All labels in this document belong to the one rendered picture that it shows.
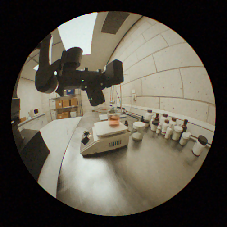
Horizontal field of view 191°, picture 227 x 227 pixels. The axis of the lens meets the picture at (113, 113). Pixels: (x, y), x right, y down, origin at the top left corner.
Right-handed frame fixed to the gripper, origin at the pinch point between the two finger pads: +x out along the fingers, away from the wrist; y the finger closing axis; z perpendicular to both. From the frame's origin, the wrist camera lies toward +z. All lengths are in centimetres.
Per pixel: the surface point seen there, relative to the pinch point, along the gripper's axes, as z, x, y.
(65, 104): 6, -39, -238
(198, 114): 12, 32, 43
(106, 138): 19.1, -6.0, 2.8
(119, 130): 17.3, -1.2, 4.3
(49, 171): 26.1, -31.4, 3.5
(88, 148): 21.7, -12.6, 1.3
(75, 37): -126, -26, -69
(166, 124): 19.4, 22.1, 18.4
